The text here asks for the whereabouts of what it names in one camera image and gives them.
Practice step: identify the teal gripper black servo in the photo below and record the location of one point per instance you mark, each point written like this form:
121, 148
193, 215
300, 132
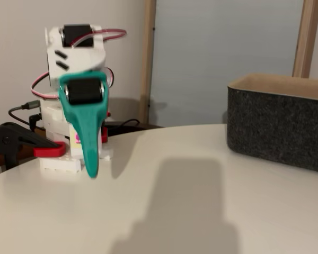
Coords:
82, 91

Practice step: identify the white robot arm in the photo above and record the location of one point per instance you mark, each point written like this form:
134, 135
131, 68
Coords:
79, 56

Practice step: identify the light wooden shelf post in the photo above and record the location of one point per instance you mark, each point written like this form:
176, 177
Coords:
145, 66
306, 39

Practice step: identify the white toy brick base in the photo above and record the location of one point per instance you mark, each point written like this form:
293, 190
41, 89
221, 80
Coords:
58, 165

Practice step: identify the black clamp with red pad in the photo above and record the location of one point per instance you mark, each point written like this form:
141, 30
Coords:
13, 135
104, 135

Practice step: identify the dark grey felt basket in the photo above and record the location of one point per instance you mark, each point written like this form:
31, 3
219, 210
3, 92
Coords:
275, 127

